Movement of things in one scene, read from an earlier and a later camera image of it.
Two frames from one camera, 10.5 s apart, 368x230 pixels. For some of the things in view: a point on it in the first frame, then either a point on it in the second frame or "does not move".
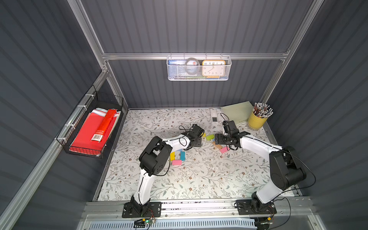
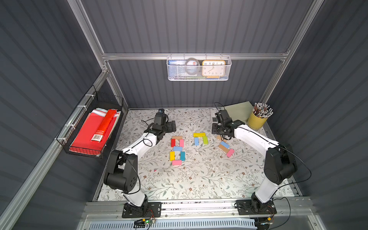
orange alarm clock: [213, 68] does not move
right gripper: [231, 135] to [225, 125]
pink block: [177, 162] does not move
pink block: [224, 149] to [230, 153]
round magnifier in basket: [192, 66] does not move
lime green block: [210, 137] to [205, 140]
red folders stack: [96, 132] does not move
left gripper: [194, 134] to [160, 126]
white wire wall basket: [199, 68] does not move
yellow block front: [172, 156] does not move
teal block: [182, 155] does not move
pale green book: [238, 112] does not move
